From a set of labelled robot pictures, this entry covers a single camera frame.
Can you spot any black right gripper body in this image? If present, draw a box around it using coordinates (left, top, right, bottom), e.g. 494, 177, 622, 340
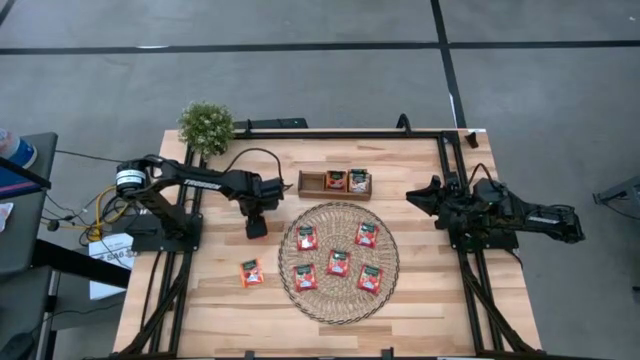
434, 182, 481, 230

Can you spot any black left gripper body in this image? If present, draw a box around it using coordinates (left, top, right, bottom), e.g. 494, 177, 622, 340
232, 172, 271, 211

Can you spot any orange tea packet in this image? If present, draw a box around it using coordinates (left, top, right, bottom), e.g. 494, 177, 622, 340
238, 257, 266, 289
324, 169, 349, 193

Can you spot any red strawberry tea packet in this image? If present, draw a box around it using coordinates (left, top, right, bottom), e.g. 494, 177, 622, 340
354, 221, 381, 249
356, 265, 384, 296
326, 249, 351, 278
295, 225, 320, 252
292, 263, 319, 293

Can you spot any beige tea packet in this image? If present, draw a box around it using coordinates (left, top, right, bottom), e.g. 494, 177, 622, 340
347, 168, 372, 195

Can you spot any wooden compartment tea box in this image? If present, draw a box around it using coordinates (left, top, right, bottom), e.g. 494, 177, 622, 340
297, 168, 374, 202

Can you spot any black power device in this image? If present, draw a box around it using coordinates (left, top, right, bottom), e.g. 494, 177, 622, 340
233, 117, 309, 130

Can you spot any green potted plant black pot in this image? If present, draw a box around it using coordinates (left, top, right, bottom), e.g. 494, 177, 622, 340
177, 101, 236, 160

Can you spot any round woven straw placemat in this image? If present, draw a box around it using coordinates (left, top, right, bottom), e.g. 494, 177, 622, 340
277, 201, 401, 326

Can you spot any white paper sheet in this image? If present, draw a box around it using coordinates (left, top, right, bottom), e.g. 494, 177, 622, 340
88, 232, 136, 301

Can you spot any grey metal stand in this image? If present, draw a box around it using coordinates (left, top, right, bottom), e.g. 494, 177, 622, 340
592, 174, 640, 220

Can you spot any black desk bar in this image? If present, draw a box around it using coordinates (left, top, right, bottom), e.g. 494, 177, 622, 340
32, 238, 132, 290

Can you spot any grey desk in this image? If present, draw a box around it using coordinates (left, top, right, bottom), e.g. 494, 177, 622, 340
0, 132, 60, 360

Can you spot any blue folder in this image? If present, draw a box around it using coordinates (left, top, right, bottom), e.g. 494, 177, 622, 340
0, 167, 41, 201

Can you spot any blue white bottle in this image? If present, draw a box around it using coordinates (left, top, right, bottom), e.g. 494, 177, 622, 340
0, 127, 39, 170

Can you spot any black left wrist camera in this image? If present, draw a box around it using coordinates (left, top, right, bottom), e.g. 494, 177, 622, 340
260, 176, 286, 200

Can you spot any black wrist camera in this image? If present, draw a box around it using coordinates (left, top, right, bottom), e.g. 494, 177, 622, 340
260, 176, 286, 200
472, 178, 504, 204

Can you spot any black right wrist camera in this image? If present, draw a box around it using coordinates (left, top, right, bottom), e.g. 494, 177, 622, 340
472, 178, 504, 204

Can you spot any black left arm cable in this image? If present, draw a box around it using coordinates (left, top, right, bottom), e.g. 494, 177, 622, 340
222, 146, 294, 189

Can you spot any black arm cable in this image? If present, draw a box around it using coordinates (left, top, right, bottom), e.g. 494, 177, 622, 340
467, 162, 499, 185
222, 146, 294, 189

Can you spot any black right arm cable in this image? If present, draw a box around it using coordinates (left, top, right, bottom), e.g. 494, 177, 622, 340
467, 162, 499, 185

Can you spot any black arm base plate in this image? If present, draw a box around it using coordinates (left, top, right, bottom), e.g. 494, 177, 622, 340
130, 212, 205, 253
446, 209, 520, 252

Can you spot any black aluminium table frame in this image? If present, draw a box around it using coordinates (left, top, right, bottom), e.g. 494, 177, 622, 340
117, 127, 539, 360

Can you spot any yellow cable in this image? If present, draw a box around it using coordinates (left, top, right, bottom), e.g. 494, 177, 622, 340
87, 184, 132, 242

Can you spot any black floor cable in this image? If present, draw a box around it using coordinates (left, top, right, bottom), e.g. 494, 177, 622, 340
54, 148, 126, 164

